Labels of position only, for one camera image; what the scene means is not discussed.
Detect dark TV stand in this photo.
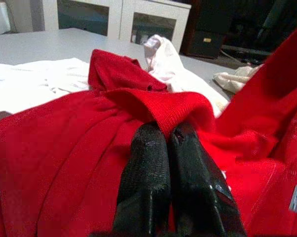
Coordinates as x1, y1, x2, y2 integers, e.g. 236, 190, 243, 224
180, 0, 297, 65

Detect dark grey curtain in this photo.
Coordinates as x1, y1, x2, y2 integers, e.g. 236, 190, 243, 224
8, 0, 44, 33

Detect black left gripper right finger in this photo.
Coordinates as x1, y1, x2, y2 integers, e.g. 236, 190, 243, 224
168, 121, 248, 237

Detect red striped polo shirt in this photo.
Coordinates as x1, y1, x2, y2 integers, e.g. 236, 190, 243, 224
0, 14, 297, 237

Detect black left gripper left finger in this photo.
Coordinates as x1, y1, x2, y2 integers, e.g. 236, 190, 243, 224
112, 122, 173, 237

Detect black audio speaker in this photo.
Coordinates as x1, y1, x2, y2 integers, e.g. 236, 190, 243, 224
196, 31, 224, 59

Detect white polo shirt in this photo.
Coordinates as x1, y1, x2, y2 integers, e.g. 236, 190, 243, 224
143, 34, 229, 118

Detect cream garment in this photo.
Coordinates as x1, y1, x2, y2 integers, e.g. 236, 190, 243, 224
213, 64, 265, 94

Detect white glass door cabinet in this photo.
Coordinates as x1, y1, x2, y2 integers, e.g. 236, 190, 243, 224
42, 0, 192, 54

